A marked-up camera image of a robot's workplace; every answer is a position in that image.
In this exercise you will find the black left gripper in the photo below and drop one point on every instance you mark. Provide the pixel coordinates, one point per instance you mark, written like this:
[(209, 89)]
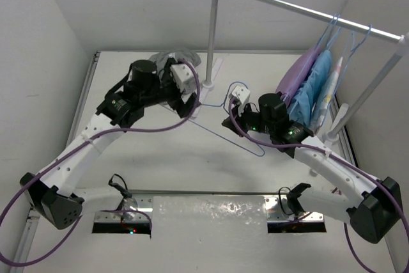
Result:
[(175, 101)]

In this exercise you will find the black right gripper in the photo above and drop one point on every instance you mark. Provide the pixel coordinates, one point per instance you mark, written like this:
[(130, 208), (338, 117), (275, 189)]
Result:
[(239, 116)]

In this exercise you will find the grey adidas t shirt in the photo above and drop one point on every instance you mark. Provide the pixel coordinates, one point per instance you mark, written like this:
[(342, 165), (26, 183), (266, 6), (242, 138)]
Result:
[(161, 58)]

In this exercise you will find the light blue wire hanger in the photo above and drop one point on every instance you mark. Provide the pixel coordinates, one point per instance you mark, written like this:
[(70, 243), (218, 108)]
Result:
[(205, 137)]

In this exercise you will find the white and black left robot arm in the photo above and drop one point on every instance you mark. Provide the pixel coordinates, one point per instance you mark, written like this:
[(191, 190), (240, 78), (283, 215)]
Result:
[(53, 191)]

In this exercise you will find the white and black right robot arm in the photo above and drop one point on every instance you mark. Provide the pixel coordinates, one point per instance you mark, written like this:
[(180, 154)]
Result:
[(369, 205)]

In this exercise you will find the blue hanger under patterned garment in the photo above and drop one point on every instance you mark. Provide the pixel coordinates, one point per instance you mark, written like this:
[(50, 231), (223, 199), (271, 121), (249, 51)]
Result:
[(347, 50)]

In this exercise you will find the blue hanger under purple garment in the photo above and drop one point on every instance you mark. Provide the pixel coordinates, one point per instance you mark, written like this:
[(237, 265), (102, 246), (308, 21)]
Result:
[(320, 42)]

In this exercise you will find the blue hanging garment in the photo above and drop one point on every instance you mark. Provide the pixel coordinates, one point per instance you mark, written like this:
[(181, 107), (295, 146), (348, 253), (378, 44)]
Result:
[(301, 106)]

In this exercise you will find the purple hanging garment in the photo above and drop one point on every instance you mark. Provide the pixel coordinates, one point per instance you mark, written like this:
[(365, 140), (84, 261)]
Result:
[(296, 74)]

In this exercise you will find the white patterned hanging garment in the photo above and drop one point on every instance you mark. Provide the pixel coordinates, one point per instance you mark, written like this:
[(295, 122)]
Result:
[(325, 97)]

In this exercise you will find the white front cover panel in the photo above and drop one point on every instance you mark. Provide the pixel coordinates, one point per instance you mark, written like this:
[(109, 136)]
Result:
[(206, 234)]

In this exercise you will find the white metal clothes rack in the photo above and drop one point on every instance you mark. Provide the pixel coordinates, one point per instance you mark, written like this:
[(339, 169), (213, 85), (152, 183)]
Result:
[(212, 67)]

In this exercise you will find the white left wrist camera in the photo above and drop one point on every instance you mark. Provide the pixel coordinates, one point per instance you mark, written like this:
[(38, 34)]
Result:
[(184, 78)]

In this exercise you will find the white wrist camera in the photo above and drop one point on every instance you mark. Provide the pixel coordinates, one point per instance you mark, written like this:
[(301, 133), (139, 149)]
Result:
[(240, 94), (184, 78)]

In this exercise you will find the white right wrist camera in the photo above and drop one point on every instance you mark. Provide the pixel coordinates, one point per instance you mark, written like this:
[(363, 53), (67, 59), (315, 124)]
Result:
[(240, 94)]

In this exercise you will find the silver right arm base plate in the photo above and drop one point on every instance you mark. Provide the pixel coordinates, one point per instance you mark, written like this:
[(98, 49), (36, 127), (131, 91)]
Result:
[(275, 214)]

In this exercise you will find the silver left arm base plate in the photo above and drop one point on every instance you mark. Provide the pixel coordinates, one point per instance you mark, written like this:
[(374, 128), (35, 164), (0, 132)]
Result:
[(138, 211)]

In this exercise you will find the blue empty wire hanger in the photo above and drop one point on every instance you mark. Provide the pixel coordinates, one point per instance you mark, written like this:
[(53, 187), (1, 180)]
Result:
[(356, 47)]

